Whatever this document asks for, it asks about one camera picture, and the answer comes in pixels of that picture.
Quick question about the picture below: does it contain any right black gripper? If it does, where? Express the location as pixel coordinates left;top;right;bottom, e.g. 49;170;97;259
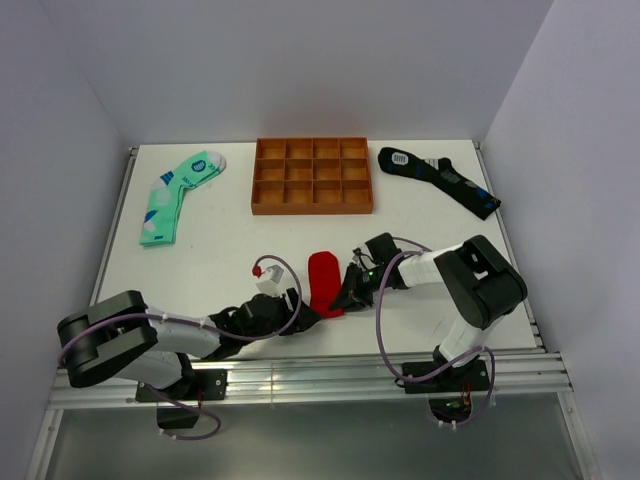
330;263;387;315

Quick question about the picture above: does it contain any red santa sock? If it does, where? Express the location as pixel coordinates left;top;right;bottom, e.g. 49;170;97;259
308;251;344;319

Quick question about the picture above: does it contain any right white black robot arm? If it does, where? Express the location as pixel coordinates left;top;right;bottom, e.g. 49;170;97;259
329;232;528;390

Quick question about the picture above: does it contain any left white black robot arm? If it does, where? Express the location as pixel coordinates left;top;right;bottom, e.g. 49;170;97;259
57;288;321;399

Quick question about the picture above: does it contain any orange compartment tray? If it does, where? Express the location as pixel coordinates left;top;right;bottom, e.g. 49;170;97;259
251;137;374;215

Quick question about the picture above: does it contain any black blue sports sock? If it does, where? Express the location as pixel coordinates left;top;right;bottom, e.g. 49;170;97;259
378;147;501;220

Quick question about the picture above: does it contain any mint green patterned sock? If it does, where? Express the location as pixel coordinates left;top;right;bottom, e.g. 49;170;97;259
139;150;227;247

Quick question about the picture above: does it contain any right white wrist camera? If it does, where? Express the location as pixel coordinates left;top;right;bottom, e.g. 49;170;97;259
353;247;376;270

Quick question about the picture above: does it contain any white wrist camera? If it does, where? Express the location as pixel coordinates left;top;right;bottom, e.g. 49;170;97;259
252;265;284;297
353;247;376;270

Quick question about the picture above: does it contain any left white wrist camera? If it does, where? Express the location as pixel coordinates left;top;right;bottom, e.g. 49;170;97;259
252;265;284;297

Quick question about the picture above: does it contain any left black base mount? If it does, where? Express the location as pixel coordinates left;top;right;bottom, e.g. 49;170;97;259
135;369;228;441

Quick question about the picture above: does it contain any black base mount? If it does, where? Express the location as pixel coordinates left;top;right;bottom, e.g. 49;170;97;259
135;369;228;441
394;358;495;429

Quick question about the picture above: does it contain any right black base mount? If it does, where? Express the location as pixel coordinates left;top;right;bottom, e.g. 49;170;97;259
394;358;495;429

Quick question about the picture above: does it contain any aluminium front rail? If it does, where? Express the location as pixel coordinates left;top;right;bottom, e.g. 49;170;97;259
47;352;573;410

